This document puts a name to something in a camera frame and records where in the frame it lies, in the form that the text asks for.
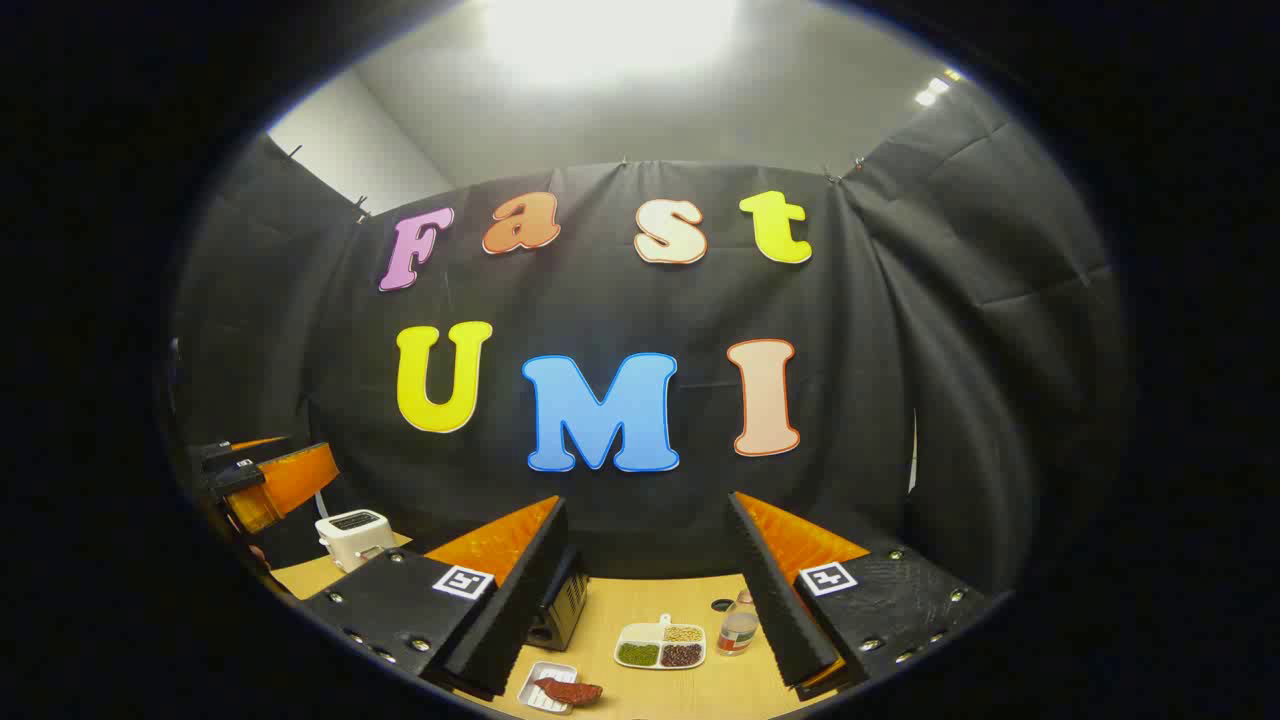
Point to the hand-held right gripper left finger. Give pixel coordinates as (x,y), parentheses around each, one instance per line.
(520,600)

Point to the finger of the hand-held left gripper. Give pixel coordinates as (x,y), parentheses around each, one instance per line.
(235,452)
(295,480)

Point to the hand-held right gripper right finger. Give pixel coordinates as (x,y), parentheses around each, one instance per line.
(775,590)

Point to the black electric oven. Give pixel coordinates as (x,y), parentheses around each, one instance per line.
(562,605)

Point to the red meat slice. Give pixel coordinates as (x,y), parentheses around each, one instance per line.
(572,689)

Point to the clear plastic bottle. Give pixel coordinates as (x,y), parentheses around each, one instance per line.
(738,625)

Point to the white toaster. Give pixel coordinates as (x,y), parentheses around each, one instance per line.
(352,535)

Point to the small white ribbed tray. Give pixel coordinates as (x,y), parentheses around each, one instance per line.
(545,690)

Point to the white divided plate of beans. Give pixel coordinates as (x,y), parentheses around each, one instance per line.
(660,645)

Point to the black backdrop cloth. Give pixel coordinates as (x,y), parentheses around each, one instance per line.
(600,300)

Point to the ceiling light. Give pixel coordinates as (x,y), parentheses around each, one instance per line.
(938,88)

